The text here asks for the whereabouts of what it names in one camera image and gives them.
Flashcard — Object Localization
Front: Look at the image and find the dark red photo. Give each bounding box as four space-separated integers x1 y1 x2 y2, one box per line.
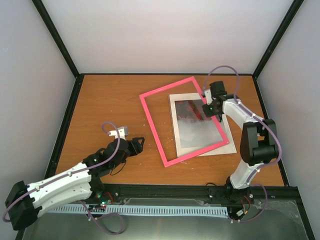
174 99 223 148

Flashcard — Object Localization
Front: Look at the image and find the white passe-partout mat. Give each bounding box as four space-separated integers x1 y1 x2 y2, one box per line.
169 93 237 157

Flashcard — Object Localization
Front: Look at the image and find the pink picture frame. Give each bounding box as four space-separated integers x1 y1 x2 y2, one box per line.
139 76 230 168

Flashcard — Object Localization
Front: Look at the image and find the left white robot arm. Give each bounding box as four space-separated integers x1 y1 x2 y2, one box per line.
2 137 145 231

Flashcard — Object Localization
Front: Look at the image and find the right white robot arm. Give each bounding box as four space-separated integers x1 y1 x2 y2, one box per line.
202 81 281 203

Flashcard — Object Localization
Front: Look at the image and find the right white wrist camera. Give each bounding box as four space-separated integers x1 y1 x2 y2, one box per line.
203 89 213 105

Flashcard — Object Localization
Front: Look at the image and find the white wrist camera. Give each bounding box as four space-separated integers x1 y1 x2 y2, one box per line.
203 89 213 105
107 126 129 140

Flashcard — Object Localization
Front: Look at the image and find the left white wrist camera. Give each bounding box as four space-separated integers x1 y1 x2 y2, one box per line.
107 126 129 140

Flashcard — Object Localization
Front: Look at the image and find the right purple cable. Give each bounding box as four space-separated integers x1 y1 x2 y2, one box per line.
203 65 283 225

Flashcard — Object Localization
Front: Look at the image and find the purple cable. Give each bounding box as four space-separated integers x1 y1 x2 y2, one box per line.
203 65 283 225
2 121 121 223

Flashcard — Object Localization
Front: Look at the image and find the light blue cable duct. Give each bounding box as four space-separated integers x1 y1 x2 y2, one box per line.
50 204 228 218

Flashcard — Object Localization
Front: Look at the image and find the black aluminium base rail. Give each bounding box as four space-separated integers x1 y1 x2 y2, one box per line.
85 184 302 206

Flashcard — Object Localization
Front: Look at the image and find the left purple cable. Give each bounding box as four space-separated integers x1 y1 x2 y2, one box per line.
2 121 121 223

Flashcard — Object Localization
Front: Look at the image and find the right black corner post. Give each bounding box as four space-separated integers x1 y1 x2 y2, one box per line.
252 0 305 77

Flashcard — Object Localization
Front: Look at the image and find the black corner post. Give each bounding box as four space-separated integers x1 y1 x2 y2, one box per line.
31 0 81 78
252 0 305 77

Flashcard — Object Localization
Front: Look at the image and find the left black corner post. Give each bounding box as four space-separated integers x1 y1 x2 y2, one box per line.
31 0 81 78

